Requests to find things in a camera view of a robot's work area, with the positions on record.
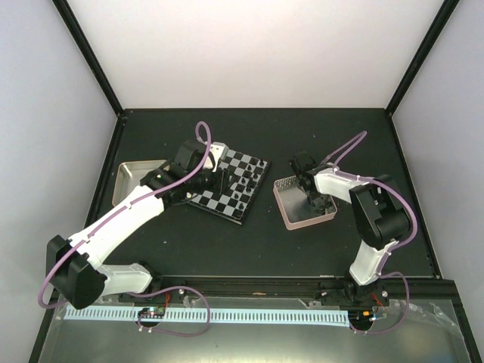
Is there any pink metal tin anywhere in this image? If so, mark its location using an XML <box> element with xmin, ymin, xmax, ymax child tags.
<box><xmin>273</xmin><ymin>175</ymin><xmax>337</xmax><ymax>231</ymax></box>

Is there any gold metal tin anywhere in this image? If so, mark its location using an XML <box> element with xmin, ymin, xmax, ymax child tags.
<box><xmin>112</xmin><ymin>160</ymin><xmax>165</xmax><ymax>206</ymax></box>

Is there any left black frame post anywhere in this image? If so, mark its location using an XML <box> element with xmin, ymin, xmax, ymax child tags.
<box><xmin>52</xmin><ymin>0</ymin><xmax>124</xmax><ymax>116</ymax></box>

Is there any black frame post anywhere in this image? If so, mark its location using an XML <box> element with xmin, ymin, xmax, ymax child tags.
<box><xmin>385</xmin><ymin>0</ymin><xmax>460</xmax><ymax>116</ymax></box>
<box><xmin>52</xmin><ymin>0</ymin><xmax>124</xmax><ymax>116</ymax></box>

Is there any purple cable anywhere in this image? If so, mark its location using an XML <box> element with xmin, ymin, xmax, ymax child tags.
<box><xmin>37</xmin><ymin>120</ymin><xmax>213</xmax><ymax>309</ymax></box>
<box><xmin>324</xmin><ymin>130</ymin><xmax>420</xmax><ymax>336</ymax></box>

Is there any right black frame post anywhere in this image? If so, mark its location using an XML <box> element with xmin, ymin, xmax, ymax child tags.
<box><xmin>385</xmin><ymin>0</ymin><xmax>460</xmax><ymax>116</ymax></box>

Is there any black and silver chessboard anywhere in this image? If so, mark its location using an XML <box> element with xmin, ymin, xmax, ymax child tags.
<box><xmin>188</xmin><ymin>149</ymin><xmax>271</xmax><ymax>225</ymax></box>

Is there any light blue cable duct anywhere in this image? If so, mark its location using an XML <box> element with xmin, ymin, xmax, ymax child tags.
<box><xmin>64</xmin><ymin>306</ymin><xmax>349</xmax><ymax>327</ymax></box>

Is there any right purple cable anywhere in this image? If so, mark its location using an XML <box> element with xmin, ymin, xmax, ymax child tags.
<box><xmin>324</xmin><ymin>130</ymin><xmax>420</xmax><ymax>336</ymax></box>

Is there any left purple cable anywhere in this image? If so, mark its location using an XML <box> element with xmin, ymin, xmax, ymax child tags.
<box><xmin>37</xmin><ymin>120</ymin><xmax>213</xmax><ymax>309</ymax></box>

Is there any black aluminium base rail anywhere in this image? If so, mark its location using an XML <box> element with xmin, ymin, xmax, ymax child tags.
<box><xmin>113</xmin><ymin>275</ymin><xmax>458</xmax><ymax>303</ymax></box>

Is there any small green circuit board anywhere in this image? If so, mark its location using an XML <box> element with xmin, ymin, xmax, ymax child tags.
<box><xmin>138</xmin><ymin>307</ymin><xmax>166</xmax><ymax>318</ymax></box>

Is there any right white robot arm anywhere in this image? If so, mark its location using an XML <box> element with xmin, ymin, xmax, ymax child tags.
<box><xmin>289</xmin><ymin>152</ymin><xmax>417</xmax><ymax>306</ymax></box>

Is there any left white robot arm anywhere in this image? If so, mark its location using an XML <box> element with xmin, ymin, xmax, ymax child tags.
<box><xmin>45</xmin><ymin>140</ymin><xmax>229</xmax><ymax>309</ymax></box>

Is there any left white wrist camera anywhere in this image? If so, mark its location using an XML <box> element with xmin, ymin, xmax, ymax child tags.
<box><xmin>203</xmin><ymin>142</ymin><xmax>228</xmax><ymax>172</ymax></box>

